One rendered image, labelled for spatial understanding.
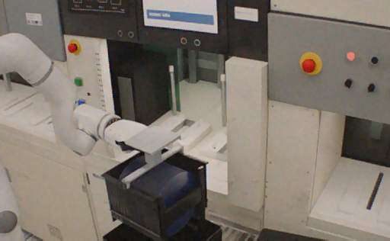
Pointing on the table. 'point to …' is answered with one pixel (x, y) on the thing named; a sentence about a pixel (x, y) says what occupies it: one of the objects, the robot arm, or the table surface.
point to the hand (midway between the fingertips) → (151, 145)
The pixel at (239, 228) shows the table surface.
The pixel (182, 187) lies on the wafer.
